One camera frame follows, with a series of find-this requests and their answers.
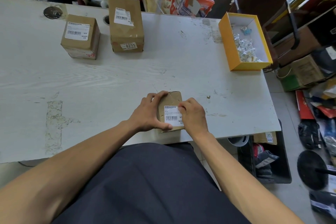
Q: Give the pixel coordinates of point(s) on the person's left hand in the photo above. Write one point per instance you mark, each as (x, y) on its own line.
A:
(145, 117)

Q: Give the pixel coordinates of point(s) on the person's right hand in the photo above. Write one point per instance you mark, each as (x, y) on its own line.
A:
(195, 120)

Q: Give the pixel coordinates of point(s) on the labelled brown cardboard box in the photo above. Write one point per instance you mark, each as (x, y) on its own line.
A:
(260, 137)

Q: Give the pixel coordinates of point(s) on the small white label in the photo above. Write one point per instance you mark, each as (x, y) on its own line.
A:
(128, 45)

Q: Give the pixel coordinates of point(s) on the tall cardboard box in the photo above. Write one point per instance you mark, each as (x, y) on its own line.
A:
(124, 34)

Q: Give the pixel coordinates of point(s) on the pile of torn label scraps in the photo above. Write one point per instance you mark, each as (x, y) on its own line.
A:
(246, 46)

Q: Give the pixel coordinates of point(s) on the small cube brown parcel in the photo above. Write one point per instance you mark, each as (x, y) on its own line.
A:
(72, 46)

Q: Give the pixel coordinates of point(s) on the person's left forearm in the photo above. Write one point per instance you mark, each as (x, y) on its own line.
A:
(71, 166)

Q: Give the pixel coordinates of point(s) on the person's right forearm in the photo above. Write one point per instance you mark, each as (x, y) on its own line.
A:
(241, 181)

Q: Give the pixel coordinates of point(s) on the yellow tray with label scraps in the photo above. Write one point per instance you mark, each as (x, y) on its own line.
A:
(231, 48)

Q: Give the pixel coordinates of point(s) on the white bucket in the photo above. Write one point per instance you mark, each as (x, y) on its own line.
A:
(237, 141)

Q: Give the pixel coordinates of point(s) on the dark navy shirt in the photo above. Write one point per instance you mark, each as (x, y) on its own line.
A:
(149, 187)

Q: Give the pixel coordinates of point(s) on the black plastic crate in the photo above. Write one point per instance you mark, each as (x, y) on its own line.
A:
(283, 163)

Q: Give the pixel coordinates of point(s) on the red folder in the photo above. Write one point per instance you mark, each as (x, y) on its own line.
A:
(303, 105)

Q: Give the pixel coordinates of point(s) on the black round stool base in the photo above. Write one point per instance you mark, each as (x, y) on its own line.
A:
(311, 170)

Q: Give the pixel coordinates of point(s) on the black round grommet cover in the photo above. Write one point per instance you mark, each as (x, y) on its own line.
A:
(53, 12)

